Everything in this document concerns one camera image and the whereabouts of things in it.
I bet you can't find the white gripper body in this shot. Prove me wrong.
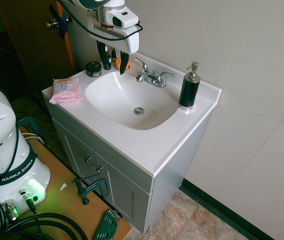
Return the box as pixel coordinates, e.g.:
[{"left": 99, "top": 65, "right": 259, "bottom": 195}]
[{"left": 86, "top": 15, "right": 140, "bottom": 56}]

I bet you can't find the chrome two-handle faucet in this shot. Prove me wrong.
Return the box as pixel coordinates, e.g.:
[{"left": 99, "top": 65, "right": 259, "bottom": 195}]
[{"left": 134, "top": 57, "right": 176, "bottom": 88}]

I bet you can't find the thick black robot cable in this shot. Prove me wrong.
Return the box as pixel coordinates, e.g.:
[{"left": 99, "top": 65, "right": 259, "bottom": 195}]
[{"left": 0, "top": 184, "right": 89, "bottom": 240}]

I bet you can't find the silver metal cable connector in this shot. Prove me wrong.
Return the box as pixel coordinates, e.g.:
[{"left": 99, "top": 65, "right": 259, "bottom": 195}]
[{"left": 1, "top": 198, "right": 20, "bottom": 224}]

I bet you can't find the small dark bottle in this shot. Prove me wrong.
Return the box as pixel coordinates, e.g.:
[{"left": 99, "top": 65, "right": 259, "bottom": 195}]
[{"left": 103, "top": 54, "right": 112, "bottom": 71}]

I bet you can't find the pink wet wipes pack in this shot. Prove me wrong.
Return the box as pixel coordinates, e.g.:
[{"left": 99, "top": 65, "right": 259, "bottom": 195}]
[{"left": 49, "top": 77, "right": 84, "bottom": 106}]

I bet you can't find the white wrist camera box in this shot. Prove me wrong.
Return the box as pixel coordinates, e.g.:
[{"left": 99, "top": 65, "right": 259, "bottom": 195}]
[{"left": 105, "top": 8, "right": 139, "bottom": 29}]

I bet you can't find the green hex key set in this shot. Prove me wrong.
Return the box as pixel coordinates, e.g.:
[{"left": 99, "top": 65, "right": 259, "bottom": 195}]
[{"left": 92, "top": 209, "right": 120, "bottom": 240}]

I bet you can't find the blue tape piece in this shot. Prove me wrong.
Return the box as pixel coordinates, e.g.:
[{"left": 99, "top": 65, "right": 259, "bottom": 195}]
[{"left": 57, "top": 11, "right": 69, "bottom": 39}]

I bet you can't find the grey vanity cabinet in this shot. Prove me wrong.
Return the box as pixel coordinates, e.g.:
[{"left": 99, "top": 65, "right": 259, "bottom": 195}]
[{"left": 46, "top": 101, "right": 210, "bottom": 235}]

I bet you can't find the brown wooden door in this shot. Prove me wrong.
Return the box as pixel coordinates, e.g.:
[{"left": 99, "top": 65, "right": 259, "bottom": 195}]
[{"left": 0, "top": 0, "right": 76, "bottom": 106}]

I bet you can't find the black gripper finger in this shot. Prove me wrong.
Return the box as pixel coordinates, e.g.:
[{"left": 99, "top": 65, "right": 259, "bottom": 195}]
[
  {"left": 96, "top": 39, "right": 112, "bottom": 70},
  {"left": 118, "top": 51, "right": 130, "bottom": 76}
]

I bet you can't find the black wall baseboard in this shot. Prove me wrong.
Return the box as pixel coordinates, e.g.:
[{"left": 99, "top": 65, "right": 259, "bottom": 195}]
[{"left": 181, "top": 177, "right": 282, "bottom": 240}]

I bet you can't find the dark green C-clamp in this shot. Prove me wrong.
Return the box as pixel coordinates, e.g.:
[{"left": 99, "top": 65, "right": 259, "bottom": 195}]
[{"left": 72, "top": 173, "right": 110, "bottom": 206}]

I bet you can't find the brass door knob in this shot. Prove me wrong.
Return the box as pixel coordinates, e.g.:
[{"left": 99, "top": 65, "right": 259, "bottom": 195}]
[{"left": 45, "top": 17, "right": 60, "bottom": 30}]

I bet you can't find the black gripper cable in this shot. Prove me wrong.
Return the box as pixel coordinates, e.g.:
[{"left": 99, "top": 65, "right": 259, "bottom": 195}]
[{"left": 58, "top": 0, "right": 144, "bottom": 41}]

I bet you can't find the black chrome soap dispenser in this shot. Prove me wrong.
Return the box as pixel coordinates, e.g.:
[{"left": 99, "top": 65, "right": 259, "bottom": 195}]
[{"left": 178, "top": 61, "right": 202, "bottom": 112}]

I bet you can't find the white vanity sink top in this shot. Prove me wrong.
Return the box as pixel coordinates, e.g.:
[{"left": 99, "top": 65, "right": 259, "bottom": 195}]
[{"left": 41, "top": 51, "right": 222, "bottom": 179}]

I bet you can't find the black round jar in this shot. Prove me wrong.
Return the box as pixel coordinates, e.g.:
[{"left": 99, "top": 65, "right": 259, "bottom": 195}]
[{"left": 85, "top": 61, "right": 103, "bottom": 78}]

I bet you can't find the orange round jar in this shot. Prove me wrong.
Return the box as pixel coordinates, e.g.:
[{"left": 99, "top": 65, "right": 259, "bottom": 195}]
[{"left": 115, "top": 58, "right": 132, "bottom": 71}]

